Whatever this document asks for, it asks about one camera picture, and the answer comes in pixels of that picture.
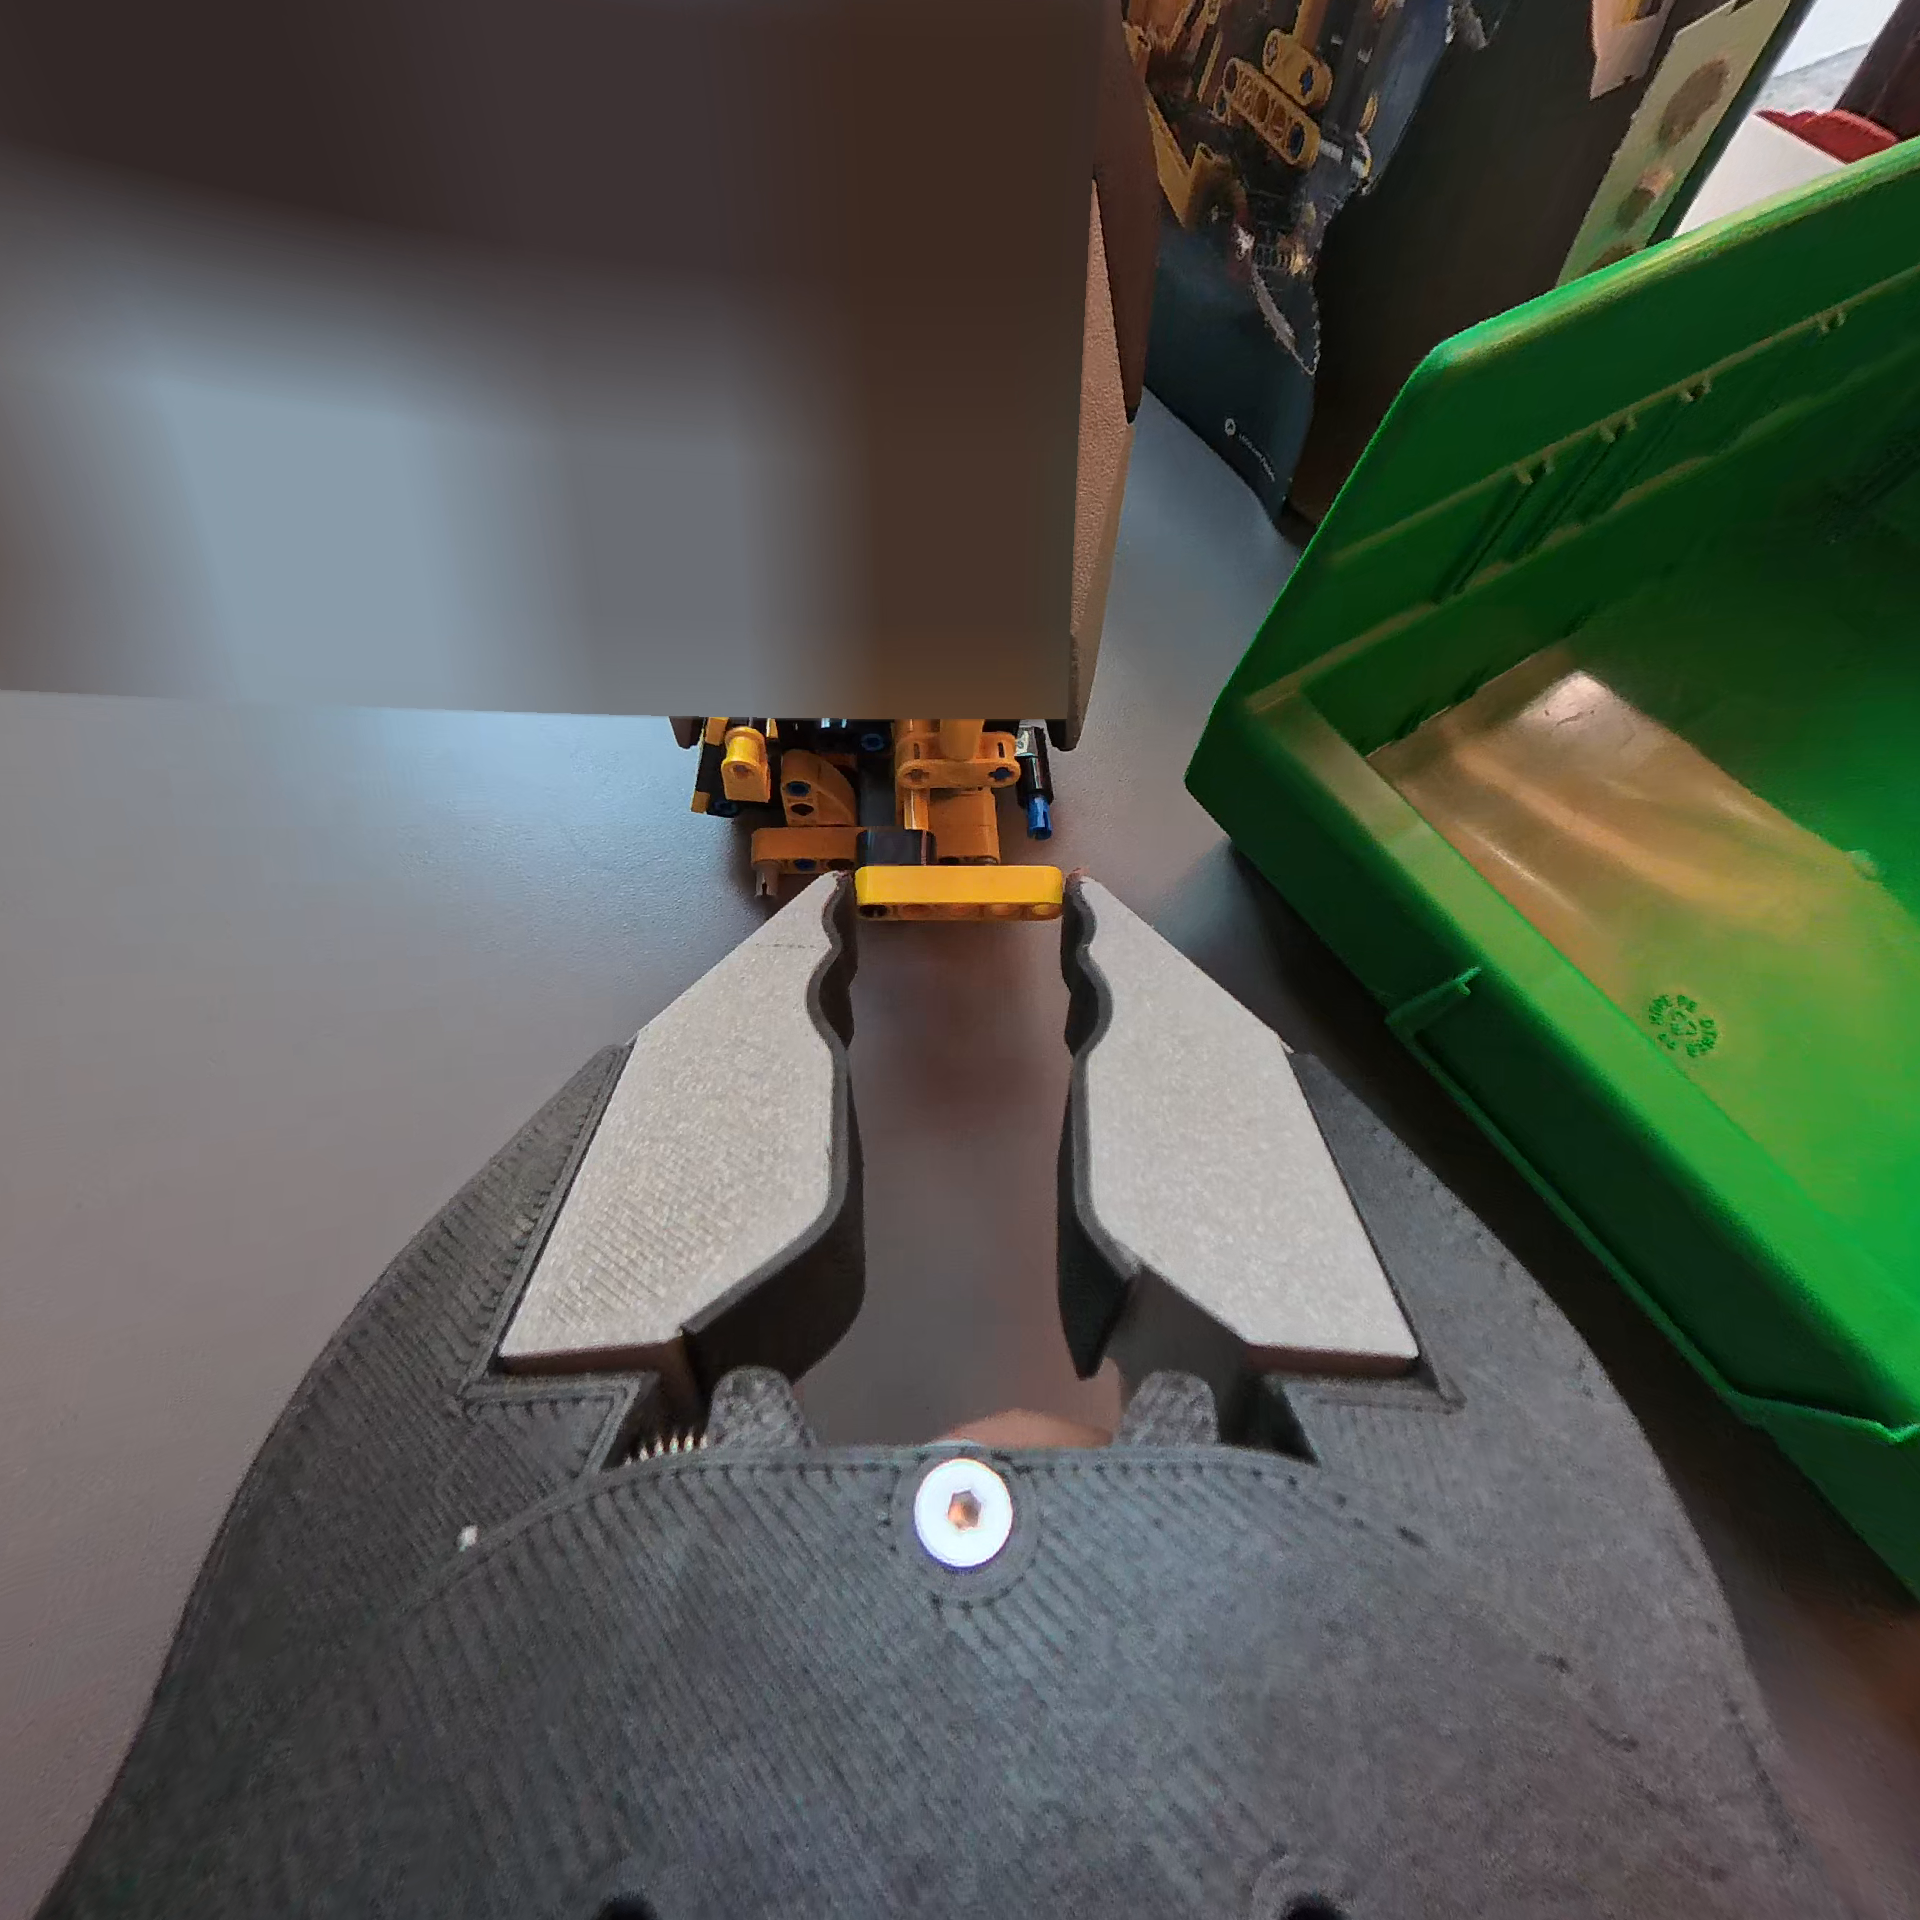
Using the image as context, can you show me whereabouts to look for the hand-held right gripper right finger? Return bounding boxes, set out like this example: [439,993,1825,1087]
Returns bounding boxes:
[1056,873,1422,1379]

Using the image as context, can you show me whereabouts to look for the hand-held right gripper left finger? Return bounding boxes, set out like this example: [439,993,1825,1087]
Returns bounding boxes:
[495,872,872,1383]

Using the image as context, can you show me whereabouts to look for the yellow lego beam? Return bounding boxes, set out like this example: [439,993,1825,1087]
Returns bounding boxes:
[853,864,1068,922]

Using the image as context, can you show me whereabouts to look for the yellow black lego vehicle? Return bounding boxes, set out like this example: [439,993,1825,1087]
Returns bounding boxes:
[669,715,1069,905]

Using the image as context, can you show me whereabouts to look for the lego set box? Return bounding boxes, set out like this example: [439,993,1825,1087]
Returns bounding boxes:
[1124,0,1445,521]

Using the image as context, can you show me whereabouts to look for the green plastic bin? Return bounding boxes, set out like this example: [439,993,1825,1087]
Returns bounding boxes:
[1183,135,1920,1596]

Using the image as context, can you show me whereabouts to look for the dark brown box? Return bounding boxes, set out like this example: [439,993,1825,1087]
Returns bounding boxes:
[1286,0,1819,529]

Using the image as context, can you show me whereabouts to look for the pale green card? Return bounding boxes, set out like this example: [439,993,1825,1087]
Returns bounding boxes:
[1556,0,1789,290]

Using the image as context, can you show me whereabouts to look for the white and red object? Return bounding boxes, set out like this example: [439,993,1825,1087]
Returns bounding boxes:
[1677,103,1920,240]

